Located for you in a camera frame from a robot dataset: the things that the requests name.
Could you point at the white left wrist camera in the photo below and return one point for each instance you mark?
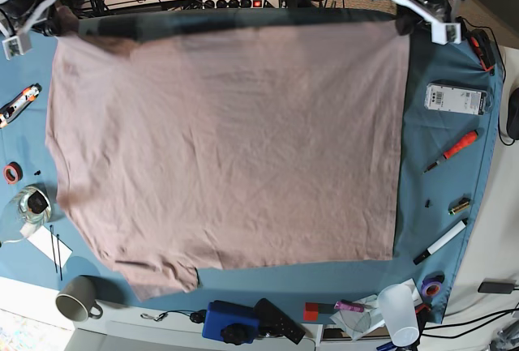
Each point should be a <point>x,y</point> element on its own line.
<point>445,33</point>

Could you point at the white power strip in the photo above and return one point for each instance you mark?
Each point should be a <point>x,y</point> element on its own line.
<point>238,4</point>

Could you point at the teal table cloth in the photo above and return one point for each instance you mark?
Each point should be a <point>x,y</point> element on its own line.
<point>425,134</point>

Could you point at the frosted plastic cup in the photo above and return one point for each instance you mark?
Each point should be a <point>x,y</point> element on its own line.
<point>396,306</point>

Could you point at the orange black utility knife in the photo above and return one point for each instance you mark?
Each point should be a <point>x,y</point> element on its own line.
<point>11,110</point>

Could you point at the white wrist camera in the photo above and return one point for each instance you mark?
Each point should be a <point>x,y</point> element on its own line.
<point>16,45</point>
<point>445,33</point>

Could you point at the red black block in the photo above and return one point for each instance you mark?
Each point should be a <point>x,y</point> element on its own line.
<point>312,311</point>

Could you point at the orange black clamp tool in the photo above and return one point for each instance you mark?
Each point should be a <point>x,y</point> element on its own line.
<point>481,45</point>

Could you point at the purple tape roll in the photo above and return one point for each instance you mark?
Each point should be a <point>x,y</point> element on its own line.
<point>432,285</point>

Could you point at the white paper card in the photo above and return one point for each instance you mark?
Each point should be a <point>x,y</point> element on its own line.
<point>41,240</point>

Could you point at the grey ceramic mug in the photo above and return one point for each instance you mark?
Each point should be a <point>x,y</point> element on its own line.
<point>77,301</point>

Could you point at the black computer mouse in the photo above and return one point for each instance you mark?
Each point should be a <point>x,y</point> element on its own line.
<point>512,125</point>

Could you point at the black remote control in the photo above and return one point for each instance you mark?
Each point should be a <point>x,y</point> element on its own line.
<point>272,317</point>

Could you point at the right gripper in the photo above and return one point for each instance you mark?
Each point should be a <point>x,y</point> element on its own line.
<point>40,16</point>

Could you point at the white black marker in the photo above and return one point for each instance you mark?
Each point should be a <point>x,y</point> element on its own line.
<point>442,241</point>

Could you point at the black zip tie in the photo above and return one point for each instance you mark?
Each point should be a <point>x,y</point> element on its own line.
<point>55,252</point>

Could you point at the blue box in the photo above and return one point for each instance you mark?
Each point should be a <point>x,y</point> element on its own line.
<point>230,323</point>

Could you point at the silver carabiner keyring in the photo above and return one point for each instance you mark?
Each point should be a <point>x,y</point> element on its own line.
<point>155,318</point>

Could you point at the purple lighter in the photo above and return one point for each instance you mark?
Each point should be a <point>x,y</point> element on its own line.
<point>349,306</point>

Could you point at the red tape roll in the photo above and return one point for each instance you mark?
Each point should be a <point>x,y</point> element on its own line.
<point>12,173</point>

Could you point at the green gold battery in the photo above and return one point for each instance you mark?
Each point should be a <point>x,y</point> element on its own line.
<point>462,205</point>

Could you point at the mauve T-shirt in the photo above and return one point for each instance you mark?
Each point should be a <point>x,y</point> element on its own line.
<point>242,148</point>

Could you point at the orange handled screwdriver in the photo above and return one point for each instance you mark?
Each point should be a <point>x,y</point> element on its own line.
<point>464,142</point>

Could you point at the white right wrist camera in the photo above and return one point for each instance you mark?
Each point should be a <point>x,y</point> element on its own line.
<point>16,45</point>

